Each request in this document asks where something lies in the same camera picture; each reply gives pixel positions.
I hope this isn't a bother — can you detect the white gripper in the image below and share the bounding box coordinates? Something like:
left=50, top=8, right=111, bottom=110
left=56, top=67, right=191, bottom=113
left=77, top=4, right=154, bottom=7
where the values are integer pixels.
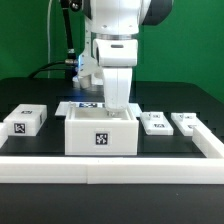
left=93, top=39, right=138, bottom=117

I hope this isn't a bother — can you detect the white cabinet body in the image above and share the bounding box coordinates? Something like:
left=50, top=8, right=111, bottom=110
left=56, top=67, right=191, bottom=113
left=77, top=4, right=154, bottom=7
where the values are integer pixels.
left=65, top=103, right=139, bottom=156

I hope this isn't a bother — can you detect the white cabinet door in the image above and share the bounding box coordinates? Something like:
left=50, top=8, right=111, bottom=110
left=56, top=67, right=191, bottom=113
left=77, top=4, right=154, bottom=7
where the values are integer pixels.
left=171, top=112, right=201, bottom=136
left=140, top=112, right=174, bottom=136

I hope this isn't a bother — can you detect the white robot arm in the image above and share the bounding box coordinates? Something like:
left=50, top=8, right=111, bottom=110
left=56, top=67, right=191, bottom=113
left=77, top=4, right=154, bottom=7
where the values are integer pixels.
left=59, top=0, right=174, bottom=114

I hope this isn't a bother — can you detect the white cabinet top block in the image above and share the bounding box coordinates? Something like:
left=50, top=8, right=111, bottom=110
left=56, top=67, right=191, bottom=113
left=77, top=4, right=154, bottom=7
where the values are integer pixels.
left=3, top=104, right=47, bottom=136

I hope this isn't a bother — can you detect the white U-shaped fence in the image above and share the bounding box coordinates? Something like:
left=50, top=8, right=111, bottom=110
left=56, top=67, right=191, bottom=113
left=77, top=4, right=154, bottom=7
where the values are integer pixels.
left=0, top=126, right=224, bottom=184

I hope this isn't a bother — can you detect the white marker base plate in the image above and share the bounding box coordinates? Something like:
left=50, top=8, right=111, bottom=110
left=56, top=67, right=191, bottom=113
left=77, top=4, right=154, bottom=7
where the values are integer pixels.
left=55, top=101, right=142, bottom=117

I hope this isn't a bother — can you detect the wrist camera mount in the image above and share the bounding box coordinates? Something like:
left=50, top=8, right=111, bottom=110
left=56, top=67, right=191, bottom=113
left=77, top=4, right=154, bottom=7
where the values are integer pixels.
left=78, top=55, right=99, bottom=89

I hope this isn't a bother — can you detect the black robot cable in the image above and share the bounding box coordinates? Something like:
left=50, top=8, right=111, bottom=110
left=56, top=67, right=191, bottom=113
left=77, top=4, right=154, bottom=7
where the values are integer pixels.
left=27, top=0, right=80, bottom=80

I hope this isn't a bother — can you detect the white thin cable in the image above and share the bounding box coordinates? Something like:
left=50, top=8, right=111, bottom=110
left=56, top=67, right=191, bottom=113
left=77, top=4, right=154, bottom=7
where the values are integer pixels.
left=47, top=0, right=54, bottom=79

